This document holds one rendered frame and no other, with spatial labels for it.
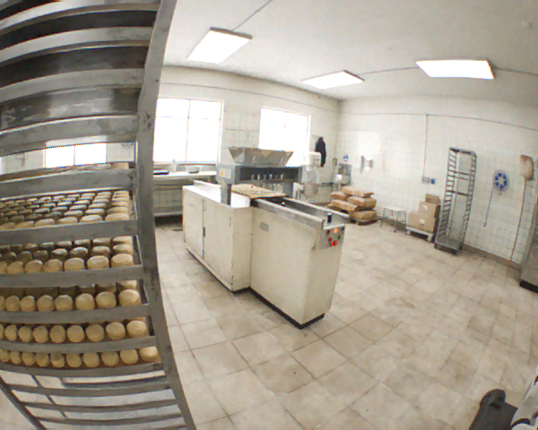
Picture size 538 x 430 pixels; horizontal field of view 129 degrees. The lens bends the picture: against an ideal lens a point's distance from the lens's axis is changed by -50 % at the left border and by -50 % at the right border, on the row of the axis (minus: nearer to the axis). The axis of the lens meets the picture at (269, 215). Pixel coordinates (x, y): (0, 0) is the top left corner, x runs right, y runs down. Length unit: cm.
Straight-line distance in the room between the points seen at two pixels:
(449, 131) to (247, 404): 534
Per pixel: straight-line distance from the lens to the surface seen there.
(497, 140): 526
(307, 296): 180
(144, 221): 44
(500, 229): 521
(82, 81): 48
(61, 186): 47
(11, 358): 84
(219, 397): 153
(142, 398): 140
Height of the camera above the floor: 127
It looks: 14 degrees down
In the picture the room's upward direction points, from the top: 4 degrees clockwise
